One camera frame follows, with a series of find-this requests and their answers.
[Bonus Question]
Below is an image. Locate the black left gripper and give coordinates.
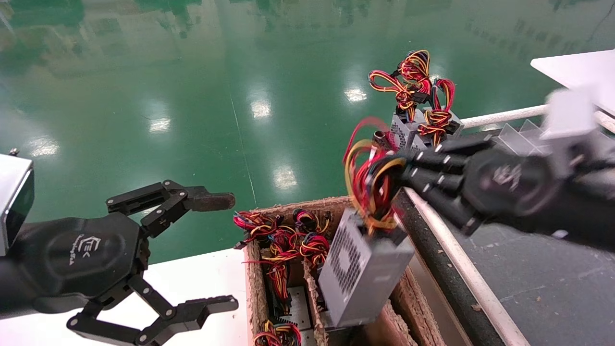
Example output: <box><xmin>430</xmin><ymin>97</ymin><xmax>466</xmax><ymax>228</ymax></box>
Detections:
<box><xmin>17</xmin><ymin>180</ymin><xmax>239</xmax><ymax>346</ymax></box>

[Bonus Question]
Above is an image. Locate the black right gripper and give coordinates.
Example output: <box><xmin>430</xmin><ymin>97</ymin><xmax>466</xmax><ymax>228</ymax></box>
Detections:
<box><xmin>392</xmin><ymin>136</ymin><xmax>568</xmax><ymax>236</ymax></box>

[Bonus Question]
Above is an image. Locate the grey power supply with cables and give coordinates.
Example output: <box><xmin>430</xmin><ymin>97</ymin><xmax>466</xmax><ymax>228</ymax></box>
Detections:
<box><xmin>369</xmin><ymin>49</ymin><xmax>432</xmax><ymax>150</ymax></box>
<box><xmin>318</xmin><ymin>117</ymin><xmax>415</xmax><ymax>330</ymax></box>
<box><xmin>408</xmin><ymin>78</ymin><xmax>465</xmax><ymax>147</ymax></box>
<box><xmin>254</xmin><ymin>320</ymin><xmax>302</xmax><ymax>346</ymax></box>
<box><xmin>234</xmin><ymin>211</ymin><xmax>282</xmax><ymax>250</ymax></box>
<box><xmin>299</xmin><ymin>233</ymin><xmax>331</xmax><ymax>271</ymax></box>
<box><xmin>245</xmin><ymin>228</ymin><xmax>314</xmax><ymax>333</ymax></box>
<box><xmin>293</xmin><ymin>208</ymin><xmax>333</xmax><ymax>237</ymax></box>

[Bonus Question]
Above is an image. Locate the brown cardboard box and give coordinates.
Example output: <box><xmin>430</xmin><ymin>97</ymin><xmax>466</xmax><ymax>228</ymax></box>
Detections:
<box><xmin>243</xmin><ymin>195</ymin><xmax>447</xmax><ymax>346</ymax></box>

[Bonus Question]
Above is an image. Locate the clear acrylic divider tray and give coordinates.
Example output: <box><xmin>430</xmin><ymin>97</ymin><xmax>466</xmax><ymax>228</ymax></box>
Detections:
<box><xmin>497</xmin><ymin>119</ymin><xmax>554</xmax><ymax>155</ymax></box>

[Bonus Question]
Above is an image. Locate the short cardboard divider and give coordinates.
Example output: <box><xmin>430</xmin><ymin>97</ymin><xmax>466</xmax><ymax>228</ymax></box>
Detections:
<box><xmin>302</xmin><ymin>259</ymin><xmax>332</xmax><ymax>346</ymax></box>

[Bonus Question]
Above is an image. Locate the white table board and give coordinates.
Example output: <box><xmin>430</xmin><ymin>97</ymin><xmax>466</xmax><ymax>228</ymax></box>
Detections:
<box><xmin>531</xmin><ymin>49</ymin><xmax>615</xmax><ymax>117</ymax></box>

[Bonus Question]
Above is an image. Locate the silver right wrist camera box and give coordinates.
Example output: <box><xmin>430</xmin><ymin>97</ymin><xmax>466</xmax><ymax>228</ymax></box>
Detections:
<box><xmin>545</xmin><ymin>89</ymin><xmax>602</xmax><ymax>140</ymax></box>

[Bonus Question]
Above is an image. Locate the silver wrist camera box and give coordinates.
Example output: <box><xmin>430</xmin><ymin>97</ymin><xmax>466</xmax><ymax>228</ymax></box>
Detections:
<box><xmin>0</xmin><ymin>153</ymin><xmax>35</xmax><ymax>257</ymax></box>
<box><xmin>545</xmin><ymin>89</ymin><xmax>602</xmax><ymax>140</ymax></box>

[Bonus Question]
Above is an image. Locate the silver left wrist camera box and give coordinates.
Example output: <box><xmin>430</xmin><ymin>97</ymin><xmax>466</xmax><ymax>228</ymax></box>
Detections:
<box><xmin>0</xmin><ymin>153</ymin><xmax>35</xmax><ymax>257</ymax></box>

